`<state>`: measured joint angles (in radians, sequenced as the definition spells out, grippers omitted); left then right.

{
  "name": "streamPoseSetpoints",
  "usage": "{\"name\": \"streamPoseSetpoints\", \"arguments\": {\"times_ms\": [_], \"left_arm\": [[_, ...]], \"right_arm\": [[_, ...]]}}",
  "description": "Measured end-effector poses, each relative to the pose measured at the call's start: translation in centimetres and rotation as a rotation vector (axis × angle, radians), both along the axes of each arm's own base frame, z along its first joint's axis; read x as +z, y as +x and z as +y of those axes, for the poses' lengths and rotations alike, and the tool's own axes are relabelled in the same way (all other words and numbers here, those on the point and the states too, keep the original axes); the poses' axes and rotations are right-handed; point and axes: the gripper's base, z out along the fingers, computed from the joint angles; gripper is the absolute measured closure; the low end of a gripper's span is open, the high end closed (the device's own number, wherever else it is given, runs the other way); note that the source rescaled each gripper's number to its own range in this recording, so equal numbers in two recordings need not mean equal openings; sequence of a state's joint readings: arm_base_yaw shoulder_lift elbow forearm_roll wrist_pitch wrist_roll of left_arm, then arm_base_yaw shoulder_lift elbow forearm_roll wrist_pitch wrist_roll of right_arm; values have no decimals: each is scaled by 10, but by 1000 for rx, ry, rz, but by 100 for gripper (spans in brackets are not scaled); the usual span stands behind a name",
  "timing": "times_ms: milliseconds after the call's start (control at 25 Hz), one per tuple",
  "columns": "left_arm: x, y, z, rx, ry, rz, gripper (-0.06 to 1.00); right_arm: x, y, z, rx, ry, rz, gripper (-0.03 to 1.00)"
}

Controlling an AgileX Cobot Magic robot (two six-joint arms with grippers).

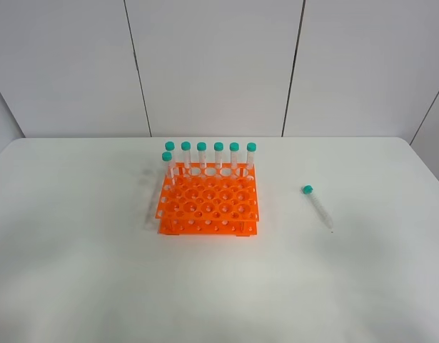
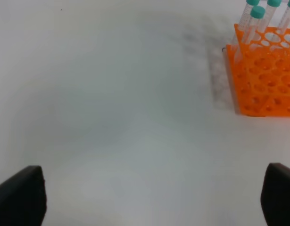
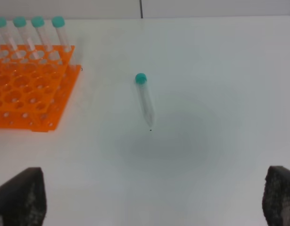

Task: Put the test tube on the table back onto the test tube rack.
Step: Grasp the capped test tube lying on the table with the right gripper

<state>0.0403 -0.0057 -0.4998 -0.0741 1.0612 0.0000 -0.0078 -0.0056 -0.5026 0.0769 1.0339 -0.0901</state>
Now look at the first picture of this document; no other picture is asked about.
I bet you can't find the teal-capped test tube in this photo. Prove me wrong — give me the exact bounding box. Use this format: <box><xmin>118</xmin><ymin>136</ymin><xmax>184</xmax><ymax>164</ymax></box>
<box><xmin>301</xmin><ymin>184</ymin><xmax>333</xmax><ymax>232</ymax></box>
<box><xmin>162</xmin><ymin>151</ymin><xmax>175</xmax><ymax>186</ymax></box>

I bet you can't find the orange test tube rack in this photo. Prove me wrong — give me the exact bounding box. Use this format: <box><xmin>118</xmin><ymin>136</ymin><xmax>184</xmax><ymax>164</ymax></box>
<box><xmin>155</xmin><ymin>162</ymin><xmax>259</xmax><ymax>237</ymax></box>

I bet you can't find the row tube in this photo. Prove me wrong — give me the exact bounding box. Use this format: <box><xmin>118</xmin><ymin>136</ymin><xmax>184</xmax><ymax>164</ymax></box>
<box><xmin>181</xmin><ymin>141</ymin><xmax>191</xmax><ymax>177</ymax></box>
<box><xmin>165</xmin><ymin>141</ymin><xmax>178</xmax><ymax>175</ymax></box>
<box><xmin>229</xmin><ymin>142</ymin><xmax>239</xmax><ymax>171</ymax></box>
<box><xmin>246</xmin><ymin>142</ymin><xmax>256</xmax><ymax>170</ymax></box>
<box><xmin>213</xmin><ymin>141</ymin><xmax>223</xmax><ymax>169</ymax></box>
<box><xmin>197</xmin><ymin>141</ymin><xmax>206</xmax><ymax>169</ymax></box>

